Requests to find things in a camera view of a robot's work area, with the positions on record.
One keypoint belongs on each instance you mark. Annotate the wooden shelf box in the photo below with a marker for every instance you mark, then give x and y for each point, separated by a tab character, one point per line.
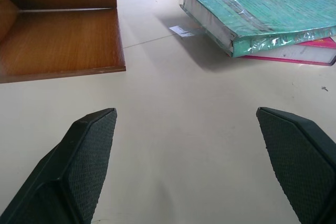
60	35

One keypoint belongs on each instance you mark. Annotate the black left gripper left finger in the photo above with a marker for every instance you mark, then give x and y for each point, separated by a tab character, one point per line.
76	166

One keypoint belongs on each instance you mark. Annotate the green plastic-wrapped book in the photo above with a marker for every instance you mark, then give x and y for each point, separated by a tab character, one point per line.
262	11

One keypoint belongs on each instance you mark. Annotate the pink covered book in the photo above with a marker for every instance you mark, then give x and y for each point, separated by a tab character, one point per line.
302	52

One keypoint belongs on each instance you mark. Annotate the small white paper label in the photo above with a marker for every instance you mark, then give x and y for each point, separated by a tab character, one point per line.
181	30

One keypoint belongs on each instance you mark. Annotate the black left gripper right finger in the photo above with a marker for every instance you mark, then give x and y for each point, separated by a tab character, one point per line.
304	161

